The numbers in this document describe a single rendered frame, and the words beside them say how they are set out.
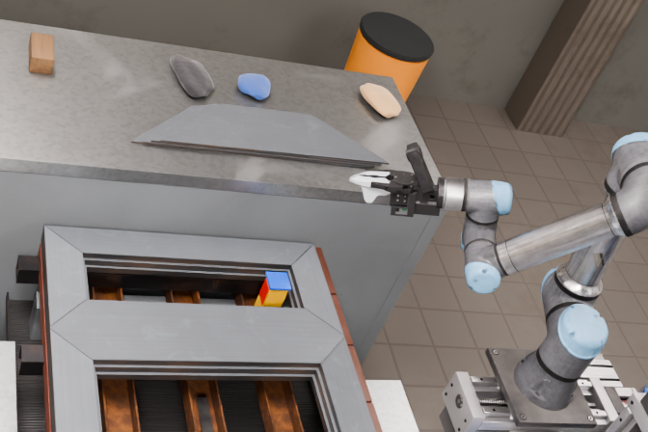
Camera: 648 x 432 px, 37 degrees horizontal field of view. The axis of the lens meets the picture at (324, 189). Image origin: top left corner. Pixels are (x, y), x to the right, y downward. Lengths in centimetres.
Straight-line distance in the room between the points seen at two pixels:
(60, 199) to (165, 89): 48
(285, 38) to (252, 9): 25
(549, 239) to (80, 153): 116
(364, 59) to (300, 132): 177
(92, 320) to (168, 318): 18
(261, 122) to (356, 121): 35
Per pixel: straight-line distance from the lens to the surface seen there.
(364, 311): 310
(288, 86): 300
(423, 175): 218
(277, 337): 247
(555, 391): 240
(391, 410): 271
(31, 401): 260
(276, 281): 257
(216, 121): 270
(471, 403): 239
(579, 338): 230
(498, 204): 221
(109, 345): 232
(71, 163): 247
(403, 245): 292
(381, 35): 453
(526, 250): 214
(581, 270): 236
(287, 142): 272
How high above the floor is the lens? 262
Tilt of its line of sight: 36 degrees down
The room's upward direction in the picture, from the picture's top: 24 degrees clockwise
